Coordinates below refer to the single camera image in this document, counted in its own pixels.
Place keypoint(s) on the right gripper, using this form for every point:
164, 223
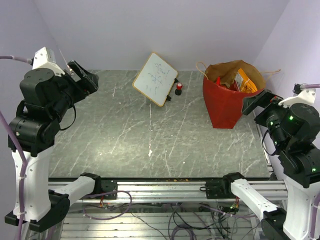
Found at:
265, 98

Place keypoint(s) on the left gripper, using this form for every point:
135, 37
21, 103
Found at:
88, 83

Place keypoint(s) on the orange snack bag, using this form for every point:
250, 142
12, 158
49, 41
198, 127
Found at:
243, 83

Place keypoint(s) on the red paper bag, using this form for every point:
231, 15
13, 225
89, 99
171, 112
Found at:
224, 105

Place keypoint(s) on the red Doritos bag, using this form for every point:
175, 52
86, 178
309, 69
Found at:
218, 83

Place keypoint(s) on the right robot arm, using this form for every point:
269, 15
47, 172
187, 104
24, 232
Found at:
292, 124

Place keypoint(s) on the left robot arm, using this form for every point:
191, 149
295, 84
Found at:
47, 96

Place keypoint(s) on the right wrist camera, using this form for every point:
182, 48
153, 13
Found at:
304, 93

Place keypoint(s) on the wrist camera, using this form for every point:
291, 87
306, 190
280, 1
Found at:
304, 93
45, 58

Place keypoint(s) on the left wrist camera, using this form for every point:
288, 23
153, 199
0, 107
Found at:
45, 58

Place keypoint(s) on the small whiteboard yellow frame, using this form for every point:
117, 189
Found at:
156, 79

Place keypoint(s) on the aluminium frame rail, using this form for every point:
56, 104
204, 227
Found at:
171, 192

